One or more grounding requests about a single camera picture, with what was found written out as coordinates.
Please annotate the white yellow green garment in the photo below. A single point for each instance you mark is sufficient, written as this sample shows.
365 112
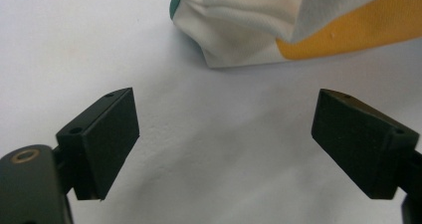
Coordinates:
239 25

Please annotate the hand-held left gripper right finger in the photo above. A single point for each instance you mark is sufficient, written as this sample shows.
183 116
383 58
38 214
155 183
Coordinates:
358 144

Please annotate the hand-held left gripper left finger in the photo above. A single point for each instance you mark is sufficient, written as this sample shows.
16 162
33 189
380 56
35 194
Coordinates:
106 141

